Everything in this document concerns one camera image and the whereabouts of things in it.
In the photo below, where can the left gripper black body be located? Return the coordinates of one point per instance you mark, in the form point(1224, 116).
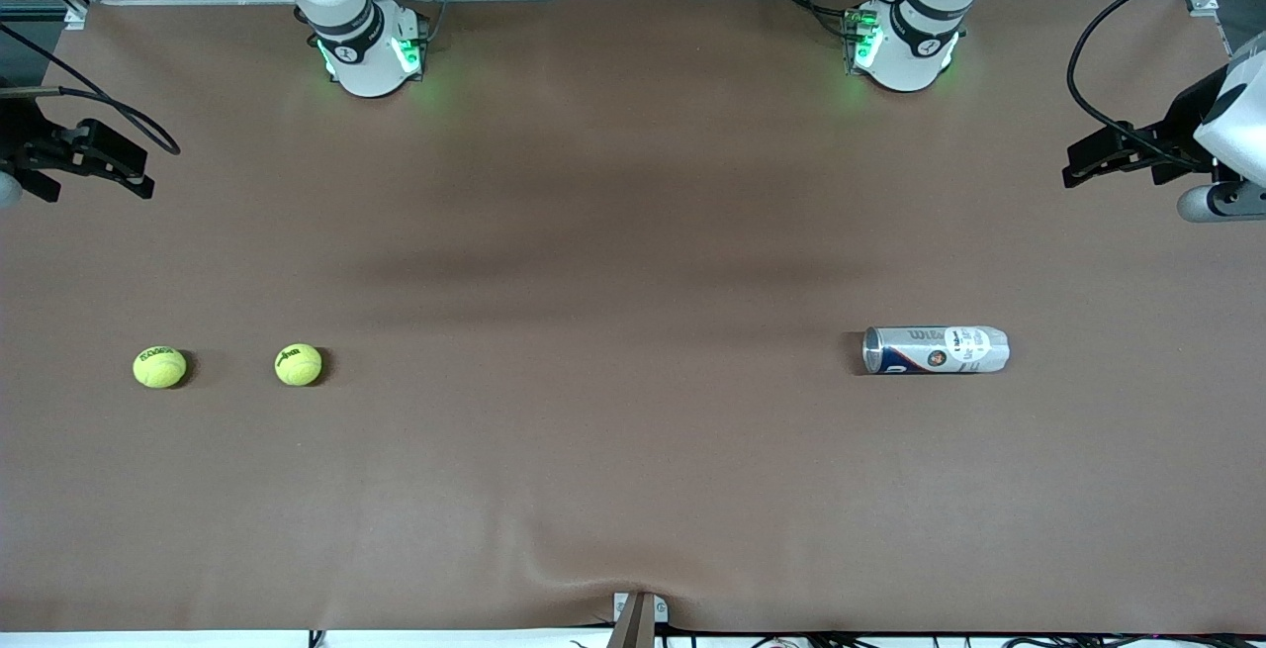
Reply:
point(1181, 124)

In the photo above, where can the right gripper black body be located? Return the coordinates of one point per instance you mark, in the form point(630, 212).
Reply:
point(22, 138)

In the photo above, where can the yellow tennis ball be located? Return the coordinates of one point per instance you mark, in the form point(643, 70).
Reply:
point(158, 368)
point(298, 365)

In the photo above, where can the silver tennis ball can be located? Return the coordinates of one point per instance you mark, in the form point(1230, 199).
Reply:
point(940, 351)

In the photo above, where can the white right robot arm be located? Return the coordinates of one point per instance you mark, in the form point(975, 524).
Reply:
point(366, 64)

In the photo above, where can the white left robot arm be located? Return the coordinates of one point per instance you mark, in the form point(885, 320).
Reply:
point(915, 54)

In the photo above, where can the brown table mat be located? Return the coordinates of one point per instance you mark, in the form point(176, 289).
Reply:
point(791, 430)

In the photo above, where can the grey metal mount bracket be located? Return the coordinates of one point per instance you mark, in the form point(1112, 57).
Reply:
point(638, 623)

